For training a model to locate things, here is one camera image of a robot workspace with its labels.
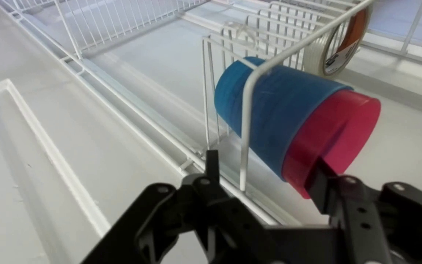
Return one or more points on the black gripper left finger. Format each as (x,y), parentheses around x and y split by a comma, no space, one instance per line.
(172,221)

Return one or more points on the white panel door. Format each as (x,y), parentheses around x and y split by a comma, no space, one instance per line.
(50,162)

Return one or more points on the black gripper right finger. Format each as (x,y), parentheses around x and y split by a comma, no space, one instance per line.
(381,225)

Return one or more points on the clear packing tape roll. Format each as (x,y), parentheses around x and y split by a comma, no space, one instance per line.
(336,46)

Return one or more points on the blue plastic cup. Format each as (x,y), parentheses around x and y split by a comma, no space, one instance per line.
(279,112)

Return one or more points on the pink plastic cup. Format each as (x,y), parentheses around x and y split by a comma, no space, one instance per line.
(340,133)

